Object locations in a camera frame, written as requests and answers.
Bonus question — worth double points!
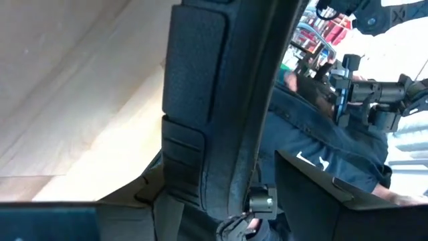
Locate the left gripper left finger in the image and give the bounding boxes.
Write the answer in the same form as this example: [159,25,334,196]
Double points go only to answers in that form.
[0,152,167,241]

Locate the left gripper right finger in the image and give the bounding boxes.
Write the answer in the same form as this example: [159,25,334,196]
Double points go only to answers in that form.
[274,149,428,241]

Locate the black rubber slide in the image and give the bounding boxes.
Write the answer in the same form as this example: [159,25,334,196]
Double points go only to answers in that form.
[153,0,312,241]

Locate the person's hand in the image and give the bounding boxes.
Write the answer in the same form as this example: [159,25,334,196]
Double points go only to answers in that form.
[370,183,428,207]

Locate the person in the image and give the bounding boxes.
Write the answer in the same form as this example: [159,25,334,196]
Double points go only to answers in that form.
[257,68,393,241]

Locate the colourful background shelving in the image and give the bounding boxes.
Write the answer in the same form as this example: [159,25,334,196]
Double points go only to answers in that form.
[280,6,354,80]

